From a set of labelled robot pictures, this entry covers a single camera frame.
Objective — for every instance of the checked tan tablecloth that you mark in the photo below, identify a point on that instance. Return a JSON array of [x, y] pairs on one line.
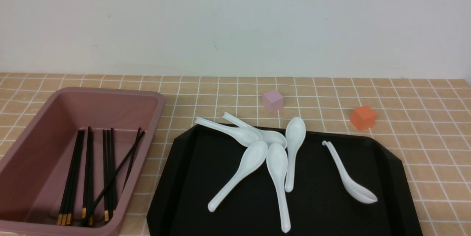
[[424, 122]]

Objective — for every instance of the purple cube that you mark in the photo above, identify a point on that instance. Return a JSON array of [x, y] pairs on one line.
[[273, 101]]

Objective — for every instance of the white spoon far left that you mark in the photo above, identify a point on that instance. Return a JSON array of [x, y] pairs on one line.
[[243, 135]]

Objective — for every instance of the white spoon right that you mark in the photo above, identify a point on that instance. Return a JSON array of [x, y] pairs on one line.
[[357, 191]]

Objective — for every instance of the black plastic tray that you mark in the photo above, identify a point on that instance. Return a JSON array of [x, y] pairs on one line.
[[201, 161]]

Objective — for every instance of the white spoon centre long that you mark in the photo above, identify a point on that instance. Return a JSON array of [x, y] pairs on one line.
[[277, 164]]

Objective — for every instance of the pink plastic bin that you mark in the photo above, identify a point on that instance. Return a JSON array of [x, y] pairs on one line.
[[34, 170]]

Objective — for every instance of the orange cube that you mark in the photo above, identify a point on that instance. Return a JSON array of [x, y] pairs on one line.
[[363, 118]]

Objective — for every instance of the white spoon lower left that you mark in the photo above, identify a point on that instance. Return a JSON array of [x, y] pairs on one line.
[[250, 161]]

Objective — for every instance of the white spoon upright centre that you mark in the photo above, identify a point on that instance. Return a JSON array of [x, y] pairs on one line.
[[295, 135]]

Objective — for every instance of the black chopstick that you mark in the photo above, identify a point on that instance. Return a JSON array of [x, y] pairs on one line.
[[69, 203], [112, 165], [105, 169], [131, 158], [87, 213], [73, 191], [61, 219]]

